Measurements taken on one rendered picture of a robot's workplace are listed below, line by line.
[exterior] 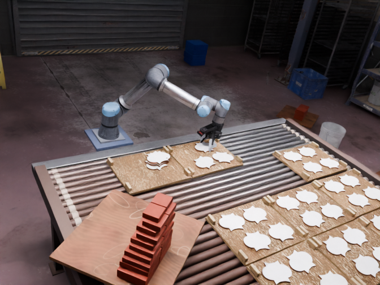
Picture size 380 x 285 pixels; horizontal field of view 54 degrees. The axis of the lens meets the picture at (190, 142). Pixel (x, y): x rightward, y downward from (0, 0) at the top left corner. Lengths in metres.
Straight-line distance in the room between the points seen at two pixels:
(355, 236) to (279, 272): 0.56
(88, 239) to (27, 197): 1.94
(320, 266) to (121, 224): 0.97
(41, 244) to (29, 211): 0.40
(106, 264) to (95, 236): 0.16
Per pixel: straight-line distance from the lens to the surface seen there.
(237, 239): 1.94
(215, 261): 1.84
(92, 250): 1.66
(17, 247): 3.17
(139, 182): 2.18
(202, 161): 2.41
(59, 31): 6.80
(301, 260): 1.95
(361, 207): 2.50
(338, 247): 2.12
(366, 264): 2.11
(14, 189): 3.69
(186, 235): 1.75
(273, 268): 1.86
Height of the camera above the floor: 2.26
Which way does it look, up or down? 31 degrees down
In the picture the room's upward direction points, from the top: 9 degrees clockwise
